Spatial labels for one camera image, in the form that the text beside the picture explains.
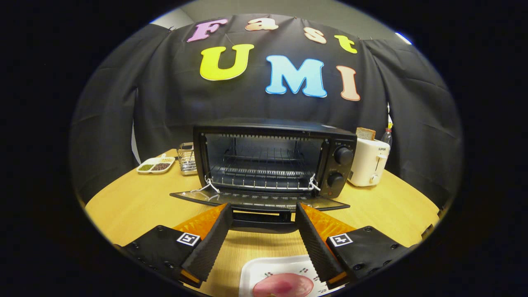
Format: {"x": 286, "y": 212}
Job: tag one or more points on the black backdrop cloth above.
{"x": 165, "y": 103}

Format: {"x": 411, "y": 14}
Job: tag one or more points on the bread slice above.
{"x": 365, "y": 133}

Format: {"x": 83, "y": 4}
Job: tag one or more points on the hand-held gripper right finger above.
{"x": 315, "y": 243}

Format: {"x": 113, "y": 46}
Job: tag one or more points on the black toaster oven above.
{"x": 342, "y": 173}

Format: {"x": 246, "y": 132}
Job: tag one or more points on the pink round ham slice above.
{"x": 284, "y": 285}

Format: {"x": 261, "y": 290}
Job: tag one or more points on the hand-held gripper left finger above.
{"x": 212, "y": 243}

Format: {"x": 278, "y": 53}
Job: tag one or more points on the white square plate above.
{"x": 264, "y": 268}

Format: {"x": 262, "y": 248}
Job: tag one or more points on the white pop-up toaster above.
{"x": 367, "y": 165}

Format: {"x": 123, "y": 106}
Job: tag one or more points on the clear plastic bottle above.
{"x": 387, "y": 135}

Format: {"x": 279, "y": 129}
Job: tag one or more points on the white divided dish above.
{"x": 156, "y": 165}

